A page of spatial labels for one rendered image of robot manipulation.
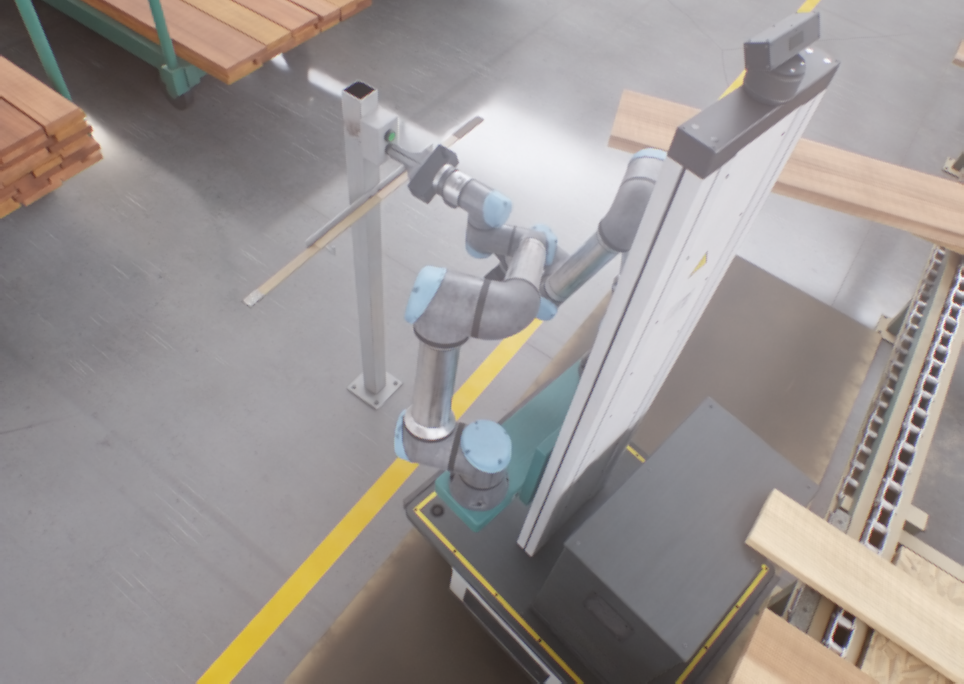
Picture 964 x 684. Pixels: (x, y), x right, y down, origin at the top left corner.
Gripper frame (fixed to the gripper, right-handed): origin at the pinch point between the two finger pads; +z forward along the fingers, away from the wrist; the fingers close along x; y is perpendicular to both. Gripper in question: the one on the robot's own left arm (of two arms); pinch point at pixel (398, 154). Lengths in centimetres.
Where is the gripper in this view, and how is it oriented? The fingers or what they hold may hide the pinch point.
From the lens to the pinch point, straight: 175.2
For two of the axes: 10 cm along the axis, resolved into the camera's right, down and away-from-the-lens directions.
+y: -1.4, -2.7, -9.5
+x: -5.6, 8.1, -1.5
